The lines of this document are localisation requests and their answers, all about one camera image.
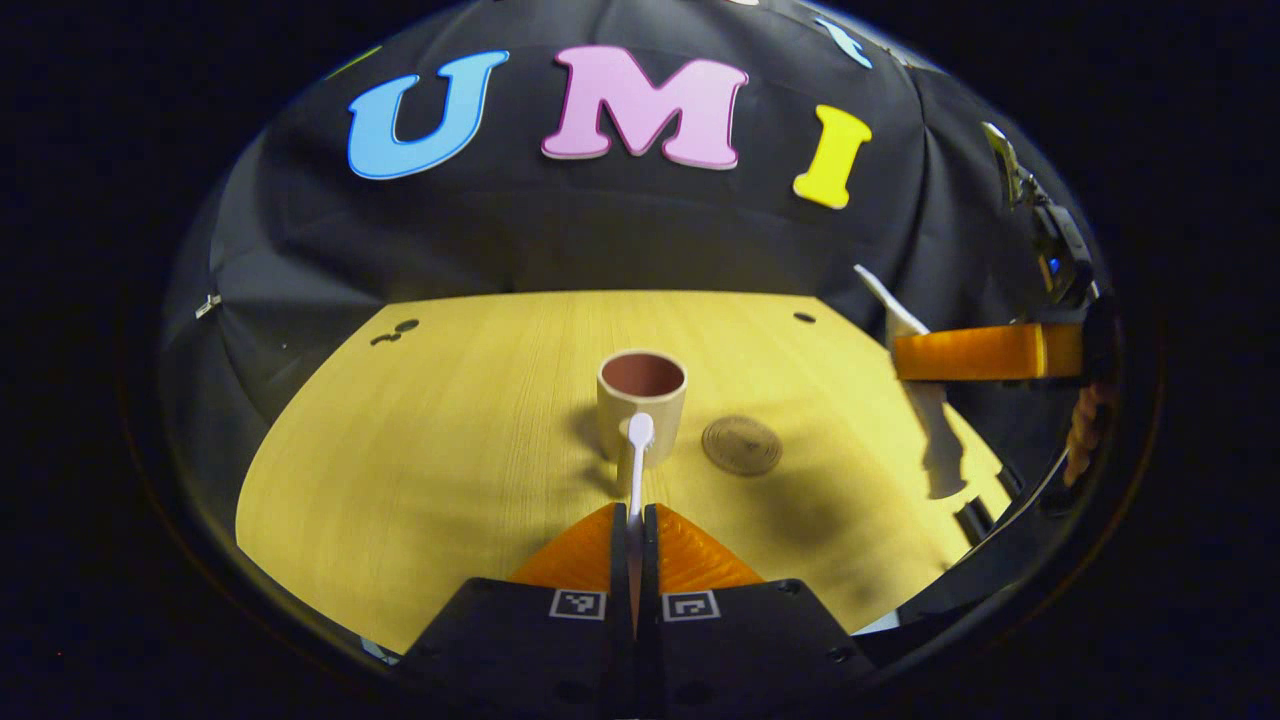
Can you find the silver cloth clip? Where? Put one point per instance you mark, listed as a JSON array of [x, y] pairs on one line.
[[207, 305]]

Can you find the black desk edge clamp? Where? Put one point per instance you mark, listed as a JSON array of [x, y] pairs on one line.
[[985, 515]]

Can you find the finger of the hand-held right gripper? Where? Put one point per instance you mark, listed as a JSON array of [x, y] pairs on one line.
[[980, 352]]

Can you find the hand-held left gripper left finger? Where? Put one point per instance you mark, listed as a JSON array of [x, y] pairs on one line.
[[618, 560]]

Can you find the black backdrop cloth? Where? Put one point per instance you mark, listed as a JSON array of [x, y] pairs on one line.
[[600, 230]]

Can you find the round brown coaster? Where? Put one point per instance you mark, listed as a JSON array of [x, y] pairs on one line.
[[742, 446]]

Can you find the white toothbrush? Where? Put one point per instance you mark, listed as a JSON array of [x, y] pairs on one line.
[[637, 470]]

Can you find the white toothpaste tube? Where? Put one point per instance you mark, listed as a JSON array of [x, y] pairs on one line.
[[935, 440]]

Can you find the beige cup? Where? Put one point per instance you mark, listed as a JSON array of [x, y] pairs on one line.
[[640, 405]]

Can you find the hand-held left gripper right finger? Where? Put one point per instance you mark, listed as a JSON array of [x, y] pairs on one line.
[[650, 560]]

